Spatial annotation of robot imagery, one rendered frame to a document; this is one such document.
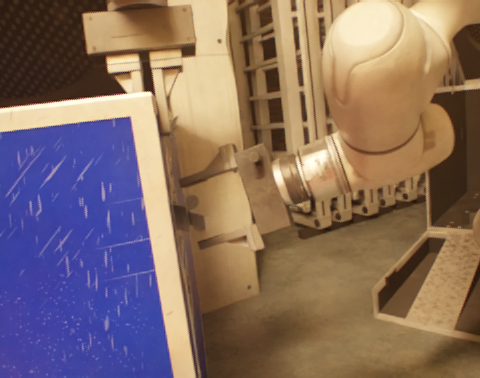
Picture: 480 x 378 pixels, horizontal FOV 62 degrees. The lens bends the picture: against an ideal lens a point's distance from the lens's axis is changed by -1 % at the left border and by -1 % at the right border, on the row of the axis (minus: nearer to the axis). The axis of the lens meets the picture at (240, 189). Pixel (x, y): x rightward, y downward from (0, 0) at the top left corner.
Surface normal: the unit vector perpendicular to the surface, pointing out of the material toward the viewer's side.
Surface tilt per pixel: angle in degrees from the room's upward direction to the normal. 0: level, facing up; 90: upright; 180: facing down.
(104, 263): 90
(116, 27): 80
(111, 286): 90
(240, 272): 90
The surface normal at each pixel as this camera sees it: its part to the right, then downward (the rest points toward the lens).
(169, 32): 0.12, -0.01
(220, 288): 0.48, 0.10
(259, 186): -0.25, -0.02
